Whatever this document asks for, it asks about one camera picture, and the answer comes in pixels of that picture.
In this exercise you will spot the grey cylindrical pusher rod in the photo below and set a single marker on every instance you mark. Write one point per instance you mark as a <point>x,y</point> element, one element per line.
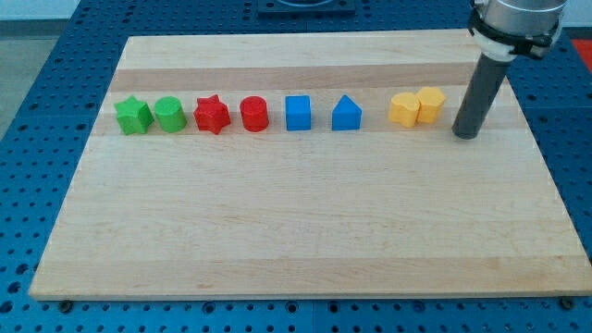
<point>479,96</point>

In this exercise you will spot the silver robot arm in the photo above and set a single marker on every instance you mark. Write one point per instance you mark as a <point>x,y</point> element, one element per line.
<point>504,30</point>

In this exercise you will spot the yellow hexagon block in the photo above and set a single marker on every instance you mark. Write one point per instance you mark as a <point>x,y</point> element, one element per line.
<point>431,101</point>

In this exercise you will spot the yellow heart block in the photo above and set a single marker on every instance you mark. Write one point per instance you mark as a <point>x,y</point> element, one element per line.
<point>404,109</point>

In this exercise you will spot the blue triangle block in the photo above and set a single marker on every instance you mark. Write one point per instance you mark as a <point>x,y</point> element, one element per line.
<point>346,115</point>

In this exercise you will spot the wooden board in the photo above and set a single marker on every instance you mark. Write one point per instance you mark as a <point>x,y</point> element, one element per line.
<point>382,211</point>

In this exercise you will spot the blue cube block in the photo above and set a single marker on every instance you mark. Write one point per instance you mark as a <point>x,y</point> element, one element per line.
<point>298,112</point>

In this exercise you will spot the red cylinder block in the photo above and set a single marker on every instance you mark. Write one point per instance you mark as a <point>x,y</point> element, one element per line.
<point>253,110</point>

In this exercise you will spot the red star block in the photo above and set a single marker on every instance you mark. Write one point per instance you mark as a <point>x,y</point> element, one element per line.
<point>211,114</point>

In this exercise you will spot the green cylinder block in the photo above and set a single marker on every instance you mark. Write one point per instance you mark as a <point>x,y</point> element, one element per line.
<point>170,114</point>

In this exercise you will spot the green star block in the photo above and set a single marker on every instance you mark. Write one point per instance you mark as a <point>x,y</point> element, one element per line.
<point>133,116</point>

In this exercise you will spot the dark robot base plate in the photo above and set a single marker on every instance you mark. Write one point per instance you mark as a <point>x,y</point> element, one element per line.
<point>266,8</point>

